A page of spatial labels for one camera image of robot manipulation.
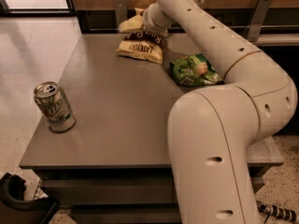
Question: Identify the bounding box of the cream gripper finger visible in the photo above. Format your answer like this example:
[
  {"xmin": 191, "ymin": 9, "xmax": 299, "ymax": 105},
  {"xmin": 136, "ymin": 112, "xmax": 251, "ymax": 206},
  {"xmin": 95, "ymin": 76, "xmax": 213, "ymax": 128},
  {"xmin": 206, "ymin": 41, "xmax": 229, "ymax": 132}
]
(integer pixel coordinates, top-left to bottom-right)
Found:
[{"xmin": 119, "ymin": 15, "xmax": 143, "ymax": 33}]

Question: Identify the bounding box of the brown yellow chip bag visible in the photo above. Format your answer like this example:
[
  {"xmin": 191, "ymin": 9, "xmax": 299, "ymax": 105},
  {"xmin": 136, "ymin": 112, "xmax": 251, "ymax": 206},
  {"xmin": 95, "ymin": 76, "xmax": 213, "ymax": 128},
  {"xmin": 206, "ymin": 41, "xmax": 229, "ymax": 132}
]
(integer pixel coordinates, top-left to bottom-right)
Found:
[{"xmin": 116, "ymin": 7, "xmax": 168, "ymax": 64}]

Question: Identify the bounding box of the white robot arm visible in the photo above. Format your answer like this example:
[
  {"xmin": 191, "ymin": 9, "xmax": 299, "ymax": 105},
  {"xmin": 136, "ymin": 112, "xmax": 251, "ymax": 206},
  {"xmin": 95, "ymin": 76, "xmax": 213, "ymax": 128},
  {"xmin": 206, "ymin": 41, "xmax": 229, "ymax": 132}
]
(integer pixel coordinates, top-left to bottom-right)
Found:
[{"xmin": 143, "ymin": 0, "xmax": 298, "ymax": 224}]

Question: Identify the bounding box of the green chip bag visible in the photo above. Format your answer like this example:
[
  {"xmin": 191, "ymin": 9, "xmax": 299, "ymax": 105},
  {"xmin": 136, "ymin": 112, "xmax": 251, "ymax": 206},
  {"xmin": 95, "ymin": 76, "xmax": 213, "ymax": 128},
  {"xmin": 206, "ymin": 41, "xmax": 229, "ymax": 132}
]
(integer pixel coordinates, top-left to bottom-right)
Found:
[{"xmin": 170, "ymin": 54, "xmax": 223, "ymax": 87}]

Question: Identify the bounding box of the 7up soda can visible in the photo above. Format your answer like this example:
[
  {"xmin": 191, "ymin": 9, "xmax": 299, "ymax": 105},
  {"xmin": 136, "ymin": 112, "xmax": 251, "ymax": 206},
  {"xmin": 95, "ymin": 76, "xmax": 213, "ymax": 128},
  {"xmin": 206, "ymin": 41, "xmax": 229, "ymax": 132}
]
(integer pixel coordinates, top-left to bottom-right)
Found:
[{"xmin": 34, "ymin": 81, "xmax": 77, "ymax": 133}]

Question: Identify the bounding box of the grey upper drawer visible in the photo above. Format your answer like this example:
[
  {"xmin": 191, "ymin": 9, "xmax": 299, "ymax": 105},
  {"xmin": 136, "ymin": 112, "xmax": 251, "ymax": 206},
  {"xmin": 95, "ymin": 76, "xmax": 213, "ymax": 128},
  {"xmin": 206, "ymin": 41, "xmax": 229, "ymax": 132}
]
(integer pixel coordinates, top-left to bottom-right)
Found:
[{"xmin": 39, "ymin": 175, "xmax": 265, "ymax": 207}]

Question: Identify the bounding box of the grey drawer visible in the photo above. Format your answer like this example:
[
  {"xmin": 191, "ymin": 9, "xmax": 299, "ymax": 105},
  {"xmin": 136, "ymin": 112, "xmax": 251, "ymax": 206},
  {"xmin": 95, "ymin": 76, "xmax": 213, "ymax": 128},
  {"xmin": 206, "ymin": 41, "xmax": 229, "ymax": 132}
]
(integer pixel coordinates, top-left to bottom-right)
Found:
[
  {"xmin": 39, "ymin": 175, "xmax": 265, "ymax": 207},
  {"xmin": 69, "ymin": 204, "xmax": 181, "ymax": 224}
]

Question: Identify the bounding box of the grey lower drawer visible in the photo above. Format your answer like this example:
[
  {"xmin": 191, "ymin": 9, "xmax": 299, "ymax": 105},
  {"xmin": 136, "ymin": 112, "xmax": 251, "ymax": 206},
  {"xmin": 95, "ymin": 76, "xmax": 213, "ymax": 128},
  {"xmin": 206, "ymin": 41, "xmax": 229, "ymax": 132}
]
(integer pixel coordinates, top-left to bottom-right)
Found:
[{"xmin": 69, "ymin": 204, "xmax": 181, "ymax": 224}]

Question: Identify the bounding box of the black chair base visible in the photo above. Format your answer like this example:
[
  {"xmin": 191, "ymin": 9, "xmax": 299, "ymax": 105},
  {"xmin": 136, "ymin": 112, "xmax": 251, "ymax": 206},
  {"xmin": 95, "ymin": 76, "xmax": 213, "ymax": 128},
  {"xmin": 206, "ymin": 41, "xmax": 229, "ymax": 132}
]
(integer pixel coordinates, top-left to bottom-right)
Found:
[{"xmin": 0, "ymin": 173, "xmax": 60, "ymax": 224}]

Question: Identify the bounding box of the left metal wall bracket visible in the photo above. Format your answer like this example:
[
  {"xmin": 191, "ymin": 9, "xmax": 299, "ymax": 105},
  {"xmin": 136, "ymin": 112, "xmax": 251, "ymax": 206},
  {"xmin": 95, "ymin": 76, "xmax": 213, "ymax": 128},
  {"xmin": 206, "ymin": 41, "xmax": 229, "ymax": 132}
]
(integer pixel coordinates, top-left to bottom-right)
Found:
[{"xmin": 113, "ymin": 0, "xmax": 127, "ymax": 27}]

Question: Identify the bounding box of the metal wall bracket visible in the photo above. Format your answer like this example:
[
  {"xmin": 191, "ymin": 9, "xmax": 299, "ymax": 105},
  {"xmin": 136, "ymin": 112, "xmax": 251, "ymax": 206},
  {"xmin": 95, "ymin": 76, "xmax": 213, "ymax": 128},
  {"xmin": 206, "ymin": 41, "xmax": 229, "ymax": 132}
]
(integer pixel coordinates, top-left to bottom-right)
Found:
[
  {"xmin": 243, "ymin": 0, "xmax": 273, "ymax": 42},
  {"xmin": 113, "ymin": 0, "xmax": 127, "ymax": 27}
]

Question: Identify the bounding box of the right metal wall bracket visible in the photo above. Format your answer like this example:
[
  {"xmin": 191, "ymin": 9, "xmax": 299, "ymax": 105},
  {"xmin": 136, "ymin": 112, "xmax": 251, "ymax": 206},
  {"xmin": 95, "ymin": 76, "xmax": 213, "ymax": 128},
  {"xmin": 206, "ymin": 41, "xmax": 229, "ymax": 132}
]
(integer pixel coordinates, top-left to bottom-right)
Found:
[{"xmin": 243, "ymin": 0, "xmax": 273, "ymax": 42}]

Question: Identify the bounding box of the black white striped cable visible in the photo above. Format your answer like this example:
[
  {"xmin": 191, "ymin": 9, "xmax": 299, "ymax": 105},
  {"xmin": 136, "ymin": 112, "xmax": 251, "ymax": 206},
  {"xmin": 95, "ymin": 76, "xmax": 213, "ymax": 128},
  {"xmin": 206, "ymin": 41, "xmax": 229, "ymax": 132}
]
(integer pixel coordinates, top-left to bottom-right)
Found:
[{"xmin": 255, "ymin": 200, "xmax": 298, "ymax": 224}]

